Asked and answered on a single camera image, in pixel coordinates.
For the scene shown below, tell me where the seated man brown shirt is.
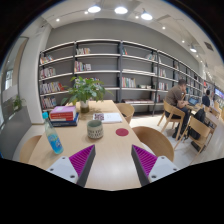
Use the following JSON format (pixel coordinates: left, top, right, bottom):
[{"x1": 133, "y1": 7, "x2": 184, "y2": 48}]
[{"x1": 165, "y1": 79, "x2": 189, "y2": 138}]

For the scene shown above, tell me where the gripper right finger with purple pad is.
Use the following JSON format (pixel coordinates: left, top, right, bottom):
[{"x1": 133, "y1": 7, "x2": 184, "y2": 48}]
[{"x1": 131, "y1": 145, "x2": 179, "y2": 186}]

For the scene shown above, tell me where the open laptop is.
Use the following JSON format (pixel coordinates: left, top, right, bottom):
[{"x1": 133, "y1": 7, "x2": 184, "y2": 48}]
[{"x1": 188, "y1": 97, "x2": 198, "y2": 106}]

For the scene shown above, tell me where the round red coaster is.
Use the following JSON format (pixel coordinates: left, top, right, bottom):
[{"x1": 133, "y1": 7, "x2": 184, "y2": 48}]
[{"x1": 116, "y1": 128, "x2": 129, "y2": 136}]

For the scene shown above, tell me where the small plant at left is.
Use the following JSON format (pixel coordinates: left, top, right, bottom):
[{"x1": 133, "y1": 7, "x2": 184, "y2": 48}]
[{"x1": 13, "y1": 96, "x2": 25, "y2": 111}]

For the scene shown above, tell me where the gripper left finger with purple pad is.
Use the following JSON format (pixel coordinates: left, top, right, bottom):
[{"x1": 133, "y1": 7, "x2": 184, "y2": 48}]
[{"x1": 47, "y1": 145, "x2": 96, "y2": 187}]

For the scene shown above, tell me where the dark blue book bottom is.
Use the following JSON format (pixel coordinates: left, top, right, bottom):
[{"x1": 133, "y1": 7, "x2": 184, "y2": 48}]
[{"x1": 51, "y1": 112, "x2": 79, "y2": 127}]

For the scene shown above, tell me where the seated person dark shirt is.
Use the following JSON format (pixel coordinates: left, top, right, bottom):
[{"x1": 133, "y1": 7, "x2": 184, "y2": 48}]
[{"x1": 202, "y1": 90, "x2": 210, "y2": 107}]

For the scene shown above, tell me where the wooden chair under man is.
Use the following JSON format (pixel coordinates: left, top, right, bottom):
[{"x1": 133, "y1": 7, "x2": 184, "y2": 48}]
[{"x1": 162, "y1": 101, "x2": 185, "y2": 134}]

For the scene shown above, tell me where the wooden chair with backpack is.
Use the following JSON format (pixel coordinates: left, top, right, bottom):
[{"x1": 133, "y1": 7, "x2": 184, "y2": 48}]
[{"x1": 175, "y1": 117, "x2": 210, "y2": 151}]

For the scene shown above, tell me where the green potted plant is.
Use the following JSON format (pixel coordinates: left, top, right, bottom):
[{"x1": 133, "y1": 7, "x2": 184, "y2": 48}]
[{"x1": 61, "y1": 76, "x2": 112, "y2": 113}]

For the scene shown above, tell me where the wooden chair far end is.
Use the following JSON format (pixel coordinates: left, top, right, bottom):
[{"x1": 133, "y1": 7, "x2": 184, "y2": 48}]
[{"x1": 116, "y1": 103, "x2": 135, "y2": 122}]

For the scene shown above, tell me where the grey patterned ceramic cup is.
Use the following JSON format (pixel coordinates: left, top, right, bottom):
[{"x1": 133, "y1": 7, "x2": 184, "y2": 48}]
[{"x1": 87, "y1": 120, "x2": 103, "y2": 139}]

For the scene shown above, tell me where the wooden chair near left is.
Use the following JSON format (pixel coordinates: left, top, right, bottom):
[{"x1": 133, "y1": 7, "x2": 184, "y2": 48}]
[{"x1": 19, "y1": 135, "x2": 41, "y2": 163}]

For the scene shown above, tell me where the wooden chair near right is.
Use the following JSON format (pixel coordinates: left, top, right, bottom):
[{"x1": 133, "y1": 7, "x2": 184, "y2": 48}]
[{"x1": 133, "y1": 126, "x2": 174, "y2": 161}]

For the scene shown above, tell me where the open white magazine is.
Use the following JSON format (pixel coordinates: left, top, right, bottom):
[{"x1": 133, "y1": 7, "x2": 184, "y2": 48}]
[{"x1": 93, "y1": 113, "x2": 122, "y2": 123}]

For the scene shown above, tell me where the black backpack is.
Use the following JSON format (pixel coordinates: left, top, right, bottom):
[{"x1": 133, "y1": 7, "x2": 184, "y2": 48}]
[{"x1": 188, "y1": 108, "x2": 207, "y2": 141}]

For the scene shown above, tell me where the clear water bottle blue cap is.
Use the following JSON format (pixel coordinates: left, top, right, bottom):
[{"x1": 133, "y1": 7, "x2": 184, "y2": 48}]
[{"x1": 42, "y1": 112, "x2": 63, "y2": 154}]

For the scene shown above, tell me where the large grey bookshelf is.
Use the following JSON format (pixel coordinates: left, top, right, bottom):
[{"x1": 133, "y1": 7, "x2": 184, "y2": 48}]
[{"x1": 38, "y1": 39, "x2": 203, "y2": 114}]

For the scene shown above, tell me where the red book stack top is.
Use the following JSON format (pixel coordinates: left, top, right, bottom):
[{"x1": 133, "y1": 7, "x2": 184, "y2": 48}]
[{"x1": 50, "y1": 106, "x2": 76, "y2": 121}]

